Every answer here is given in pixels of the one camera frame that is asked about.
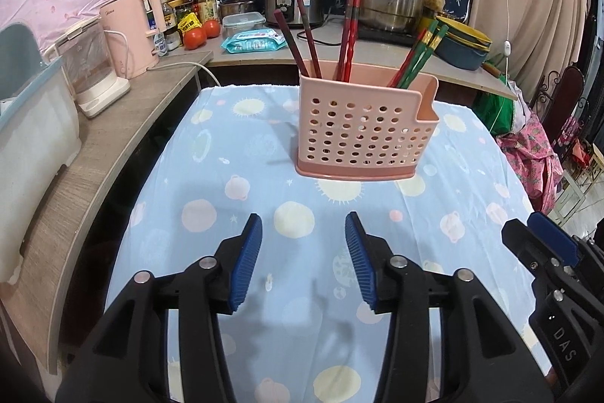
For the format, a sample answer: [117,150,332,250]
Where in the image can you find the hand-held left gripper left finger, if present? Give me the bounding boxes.
[55,213,263,403]

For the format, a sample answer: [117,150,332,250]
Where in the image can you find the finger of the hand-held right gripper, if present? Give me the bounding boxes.
[501,219,554,277]
[527,212,596,272]

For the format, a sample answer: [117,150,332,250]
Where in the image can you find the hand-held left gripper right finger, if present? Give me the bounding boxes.
[344,212,553,403]

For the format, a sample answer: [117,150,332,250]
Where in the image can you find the pink perforated utensil holder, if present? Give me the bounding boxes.
[295,58,439,182]

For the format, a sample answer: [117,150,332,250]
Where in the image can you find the green chopstick gold band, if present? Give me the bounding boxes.
[396,20,439,88]
[403,24,449,90]

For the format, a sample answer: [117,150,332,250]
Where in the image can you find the white stool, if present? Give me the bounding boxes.
[557,139,604,219]

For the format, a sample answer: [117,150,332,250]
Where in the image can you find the pink floral cloth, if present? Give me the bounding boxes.
[495,108,564,215]

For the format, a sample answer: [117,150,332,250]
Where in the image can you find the blue dotted tablecloth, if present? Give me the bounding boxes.
[101,84,555,403]

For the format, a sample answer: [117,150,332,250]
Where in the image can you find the dark wooden chair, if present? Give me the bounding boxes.
[531,65,586,134]

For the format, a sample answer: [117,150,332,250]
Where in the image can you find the green bag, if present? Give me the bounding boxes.
[472,75,524,134]

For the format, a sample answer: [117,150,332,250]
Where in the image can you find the wooden counter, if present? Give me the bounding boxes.
[0,13,517,375]

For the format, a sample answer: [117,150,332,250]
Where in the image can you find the hanging clothes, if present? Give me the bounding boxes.
[580,0,604,158]

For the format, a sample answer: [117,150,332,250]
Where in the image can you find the dark blue bowl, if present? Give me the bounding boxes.
[436,37,489,70]

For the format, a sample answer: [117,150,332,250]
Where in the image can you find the stacked yellow blue bowls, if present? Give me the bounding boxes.
[434,16,492,49]

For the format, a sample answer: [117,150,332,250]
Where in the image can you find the blue wet wipes packet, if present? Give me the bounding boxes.
[222,30,287,54]

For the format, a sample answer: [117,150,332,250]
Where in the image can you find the black induction cooker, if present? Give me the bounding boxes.
[325,23,424,46]

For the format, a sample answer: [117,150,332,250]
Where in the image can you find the white plastic bin blue lid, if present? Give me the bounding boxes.
[0,23,81,286]

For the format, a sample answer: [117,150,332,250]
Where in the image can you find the clear plastic food container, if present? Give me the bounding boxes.
[222,12,266,38]

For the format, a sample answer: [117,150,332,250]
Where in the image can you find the white glass kettle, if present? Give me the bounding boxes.
[45,18,132,118]

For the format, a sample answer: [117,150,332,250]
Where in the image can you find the pink electric kettle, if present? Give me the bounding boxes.
[99,0,163,79]

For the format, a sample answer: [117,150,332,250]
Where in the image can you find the small pot with lid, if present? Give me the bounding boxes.
[218,0,258,17]

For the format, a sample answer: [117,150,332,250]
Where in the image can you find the white cable with switch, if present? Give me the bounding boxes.
[488,0,514,134]

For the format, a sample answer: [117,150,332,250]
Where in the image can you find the white kettle power cable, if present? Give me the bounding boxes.
[158,61,222,88]

